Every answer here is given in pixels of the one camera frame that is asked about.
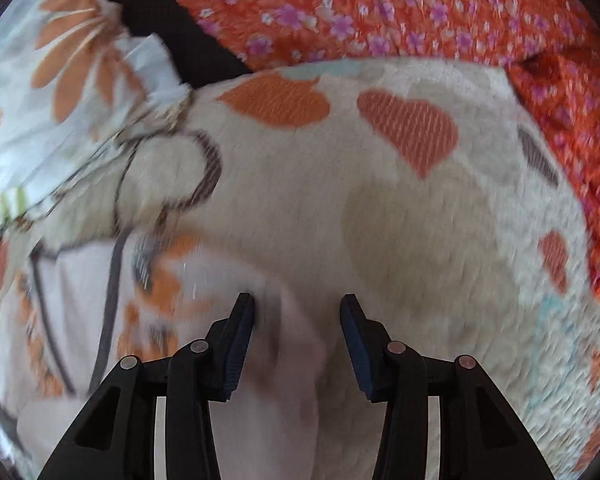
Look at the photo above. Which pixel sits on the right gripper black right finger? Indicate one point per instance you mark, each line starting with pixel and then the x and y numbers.
pixel 481 436

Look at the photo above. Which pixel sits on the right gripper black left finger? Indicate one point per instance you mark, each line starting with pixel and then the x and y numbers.
pixel 113 437

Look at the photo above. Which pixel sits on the pale pink zip cardigan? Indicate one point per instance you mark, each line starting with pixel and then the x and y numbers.
pixel 69 316

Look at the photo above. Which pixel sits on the quilted heart pattern bedspread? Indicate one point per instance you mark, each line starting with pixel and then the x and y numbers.
pixel 421 187

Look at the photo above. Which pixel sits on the floral white pillow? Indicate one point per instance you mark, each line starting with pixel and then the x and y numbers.
pixel 73 83

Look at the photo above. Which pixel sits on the red floral blanket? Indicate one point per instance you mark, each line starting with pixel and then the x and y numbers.
pixel 550 50

